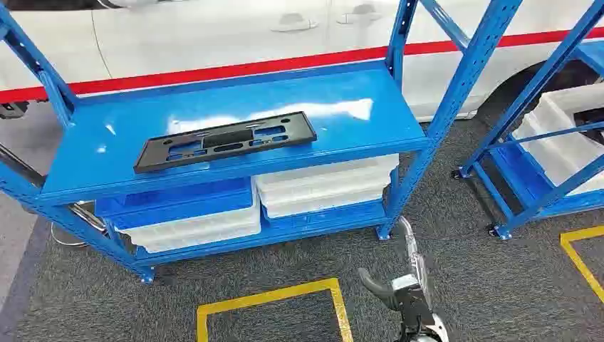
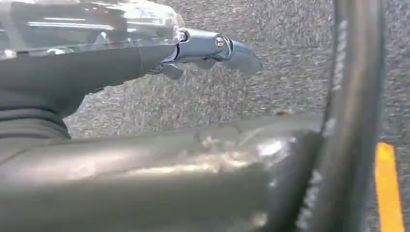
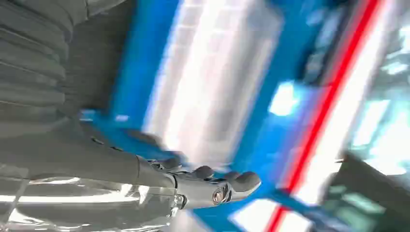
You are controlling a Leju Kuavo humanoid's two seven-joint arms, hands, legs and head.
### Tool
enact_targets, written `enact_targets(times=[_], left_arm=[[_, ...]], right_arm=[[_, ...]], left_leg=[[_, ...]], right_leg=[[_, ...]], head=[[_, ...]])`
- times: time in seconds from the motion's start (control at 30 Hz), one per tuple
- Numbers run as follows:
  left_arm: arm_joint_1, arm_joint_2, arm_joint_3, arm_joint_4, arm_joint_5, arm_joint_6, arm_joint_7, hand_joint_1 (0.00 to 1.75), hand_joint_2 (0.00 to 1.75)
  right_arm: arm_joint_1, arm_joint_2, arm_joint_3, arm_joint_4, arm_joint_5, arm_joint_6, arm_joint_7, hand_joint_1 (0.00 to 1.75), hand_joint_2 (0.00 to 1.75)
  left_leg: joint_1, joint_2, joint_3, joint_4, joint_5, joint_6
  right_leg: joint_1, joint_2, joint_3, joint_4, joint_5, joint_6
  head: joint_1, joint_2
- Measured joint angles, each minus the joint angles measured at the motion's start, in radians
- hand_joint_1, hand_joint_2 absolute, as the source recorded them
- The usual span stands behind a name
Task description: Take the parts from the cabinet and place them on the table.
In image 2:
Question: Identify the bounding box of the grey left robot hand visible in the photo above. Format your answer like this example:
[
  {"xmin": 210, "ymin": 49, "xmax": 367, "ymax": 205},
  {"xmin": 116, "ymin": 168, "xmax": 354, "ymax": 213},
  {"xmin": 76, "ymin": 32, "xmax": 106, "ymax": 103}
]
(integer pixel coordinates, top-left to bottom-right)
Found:
[{"xmin": 0, "ymin": 0, "xmax": 322, "ymax": 232}]

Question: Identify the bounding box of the yellow floor tape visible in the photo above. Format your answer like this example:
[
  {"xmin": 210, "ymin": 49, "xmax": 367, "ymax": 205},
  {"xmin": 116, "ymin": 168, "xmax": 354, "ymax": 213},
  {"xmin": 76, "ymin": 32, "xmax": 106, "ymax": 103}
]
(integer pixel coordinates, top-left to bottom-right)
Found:
[{"xmin": 374, "ymin": 142, "xmax": 406, "ymax": 232}]

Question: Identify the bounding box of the black cable with white print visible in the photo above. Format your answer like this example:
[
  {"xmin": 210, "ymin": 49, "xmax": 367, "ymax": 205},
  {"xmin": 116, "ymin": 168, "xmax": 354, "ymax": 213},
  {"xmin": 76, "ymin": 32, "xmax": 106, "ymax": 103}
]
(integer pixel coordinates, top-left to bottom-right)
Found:
[{"xmin": 269, "ymin": 0, "xmax": 387, "ymax": 232}]

